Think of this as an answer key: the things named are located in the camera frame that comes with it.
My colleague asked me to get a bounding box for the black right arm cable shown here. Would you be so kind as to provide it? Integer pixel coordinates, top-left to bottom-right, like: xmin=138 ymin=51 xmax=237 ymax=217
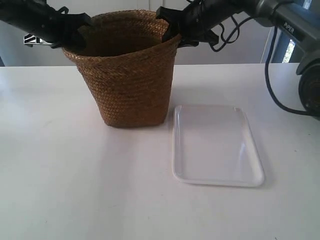
xmin=208 ymin=13 xmax=312 ymax=116

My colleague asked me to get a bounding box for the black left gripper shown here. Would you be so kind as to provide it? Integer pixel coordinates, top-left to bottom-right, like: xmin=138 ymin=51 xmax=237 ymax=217
xmin=0 ymin=0 xmax=92 ymax=49

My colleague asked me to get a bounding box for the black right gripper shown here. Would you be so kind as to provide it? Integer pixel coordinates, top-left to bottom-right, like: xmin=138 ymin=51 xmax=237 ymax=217
xmin=156 ymin=0 xmax=253 ymax=48

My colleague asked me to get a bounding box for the brown woven wicker basket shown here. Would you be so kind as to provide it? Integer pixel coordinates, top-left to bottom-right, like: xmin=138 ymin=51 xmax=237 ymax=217
xmin=62 ymin=9 xmax=181 ymax=128

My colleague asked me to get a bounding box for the white rectangular plastic tray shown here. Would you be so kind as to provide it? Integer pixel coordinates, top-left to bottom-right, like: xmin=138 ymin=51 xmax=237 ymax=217
xmin=172 ymin=104 xmax=265 ymax=188

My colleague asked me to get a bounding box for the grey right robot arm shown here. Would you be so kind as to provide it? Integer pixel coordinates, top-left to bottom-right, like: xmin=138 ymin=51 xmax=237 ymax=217
xmin=156 ymin=0 xmax=320 ymax=118

